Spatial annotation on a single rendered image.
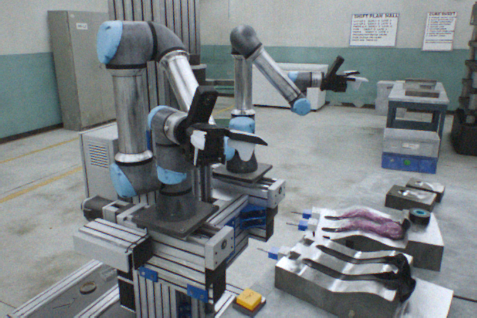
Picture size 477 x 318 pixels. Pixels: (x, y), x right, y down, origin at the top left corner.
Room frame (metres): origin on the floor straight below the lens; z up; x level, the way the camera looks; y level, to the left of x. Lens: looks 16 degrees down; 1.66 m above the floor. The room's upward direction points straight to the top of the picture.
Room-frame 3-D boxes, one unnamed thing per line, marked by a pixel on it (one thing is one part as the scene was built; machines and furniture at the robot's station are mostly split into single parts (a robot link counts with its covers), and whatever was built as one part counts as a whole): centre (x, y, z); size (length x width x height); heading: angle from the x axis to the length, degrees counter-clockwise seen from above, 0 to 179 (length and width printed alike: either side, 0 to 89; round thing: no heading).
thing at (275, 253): (1.26, -0.14, 0.83); 0.13 x 0.05 x 0.05; 62
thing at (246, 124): (1.63, -0.02, 1.20); 0.13 x 0.12 x 0.14; 177
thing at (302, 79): (1.75, -0.29, 1.43); 0.11 x 0.08 x 0.09; 87
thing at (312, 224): (1.42, -0.27, 0.86); 0.13 x 0.05 x 0.05; 71
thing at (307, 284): (1.05, -0.41, 0.87); 0.50 x 0.26 x 0.14; 54
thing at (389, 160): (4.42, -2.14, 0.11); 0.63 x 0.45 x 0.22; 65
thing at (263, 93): (8.26, -1.16, 0.47); 1.52 x 0.77 x 0.94; 65
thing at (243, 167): (1.63, -0.02, 1.09); 0.15 x 0.15 x 0.10
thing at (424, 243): (1.39, -0.55, 0.86); 0.50 x 0.26 x 0.11; 71
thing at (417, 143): (4.42, -2.14, 0.32); 0.60 x 0.40 x 0.22; 69
